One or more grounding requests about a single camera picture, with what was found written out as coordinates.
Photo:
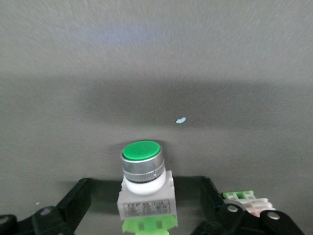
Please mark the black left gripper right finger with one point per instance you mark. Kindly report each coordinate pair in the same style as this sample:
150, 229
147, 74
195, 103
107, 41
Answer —
220, 220

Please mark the dark grey table mat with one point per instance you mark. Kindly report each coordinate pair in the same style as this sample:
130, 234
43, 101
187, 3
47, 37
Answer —
156, 73

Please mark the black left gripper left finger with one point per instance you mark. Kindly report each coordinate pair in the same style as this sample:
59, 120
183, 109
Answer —
49, 220

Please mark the tiny white paper scrap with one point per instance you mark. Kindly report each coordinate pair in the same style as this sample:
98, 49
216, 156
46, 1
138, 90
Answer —
181, 120

